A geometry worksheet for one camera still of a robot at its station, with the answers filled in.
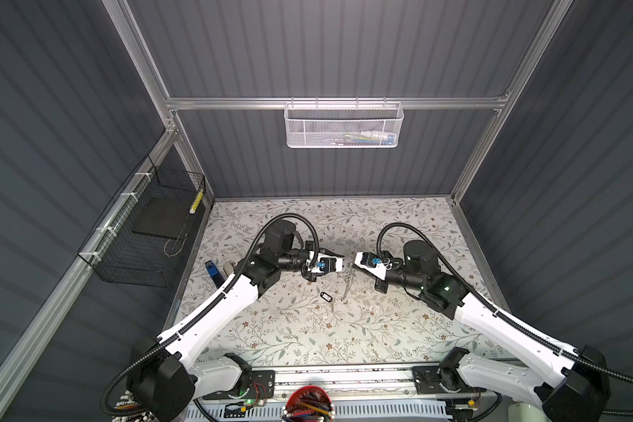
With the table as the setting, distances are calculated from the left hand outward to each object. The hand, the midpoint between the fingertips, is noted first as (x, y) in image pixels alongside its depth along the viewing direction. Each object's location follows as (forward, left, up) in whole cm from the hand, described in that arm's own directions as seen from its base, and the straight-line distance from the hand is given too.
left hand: (341, 253), depth 71 cm
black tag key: (0, +4, -27) cm, 27 cm away
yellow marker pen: (+22, +44, +1) cm, 49 cm away
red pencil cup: (-31, +10, -21) cm, 39 cm away
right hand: (-1, -5, -3) cm, 6 cm away
